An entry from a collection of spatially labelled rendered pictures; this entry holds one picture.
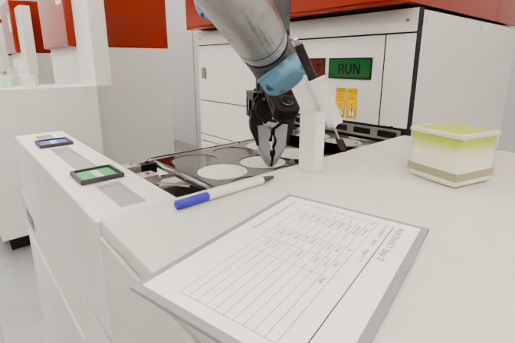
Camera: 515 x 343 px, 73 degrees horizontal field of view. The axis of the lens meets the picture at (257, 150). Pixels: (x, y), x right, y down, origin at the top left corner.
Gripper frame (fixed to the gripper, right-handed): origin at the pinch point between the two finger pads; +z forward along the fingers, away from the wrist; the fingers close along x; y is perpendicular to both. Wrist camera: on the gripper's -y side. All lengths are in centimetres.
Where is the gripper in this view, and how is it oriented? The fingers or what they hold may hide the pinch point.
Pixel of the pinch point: (271, 161)
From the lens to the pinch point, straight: 70.5
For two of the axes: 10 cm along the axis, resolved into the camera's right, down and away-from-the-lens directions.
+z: 0.0, 9.7, 2.5
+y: -2.6, -2.4, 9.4
